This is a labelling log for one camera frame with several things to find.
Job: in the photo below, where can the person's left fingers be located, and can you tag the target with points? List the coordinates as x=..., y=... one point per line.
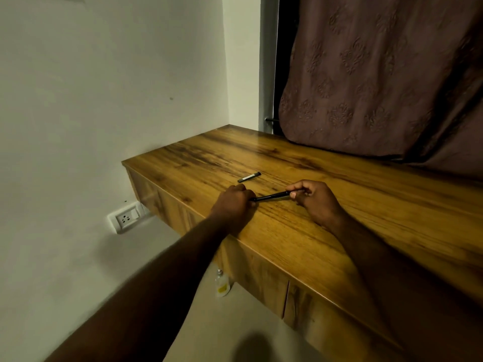
x=245, y=192

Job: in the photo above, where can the wooden desk with drawers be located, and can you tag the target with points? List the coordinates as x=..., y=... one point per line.
x=302, y=229

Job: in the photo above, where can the person's right thumb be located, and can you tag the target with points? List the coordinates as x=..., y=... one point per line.
x=300, y=199

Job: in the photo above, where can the person's left forearm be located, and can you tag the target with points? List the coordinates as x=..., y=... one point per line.
x=151, y=294

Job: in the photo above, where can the black pen cap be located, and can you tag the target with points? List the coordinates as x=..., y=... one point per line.
x=249, y=177

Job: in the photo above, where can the white wall power socket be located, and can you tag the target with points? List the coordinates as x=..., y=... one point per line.
x=126, y=217

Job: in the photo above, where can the person's left hand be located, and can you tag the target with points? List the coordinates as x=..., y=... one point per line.
x=231, y=211

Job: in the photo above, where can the person's right hand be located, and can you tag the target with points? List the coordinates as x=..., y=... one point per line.
x=320, y=203

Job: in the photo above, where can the person's right forearm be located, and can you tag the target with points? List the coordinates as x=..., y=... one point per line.
x=407, y=286

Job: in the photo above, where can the clear plastic bottle yellow label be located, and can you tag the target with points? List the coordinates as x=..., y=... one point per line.
x=222, y=284

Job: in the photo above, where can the black pen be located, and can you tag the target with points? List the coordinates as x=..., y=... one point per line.
x=271, y=196

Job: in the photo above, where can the grey metal window frame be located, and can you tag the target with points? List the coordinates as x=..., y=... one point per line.
x=268, y=64

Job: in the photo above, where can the brown patterned curtain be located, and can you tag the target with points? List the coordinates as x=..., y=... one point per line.
x=385, y=79

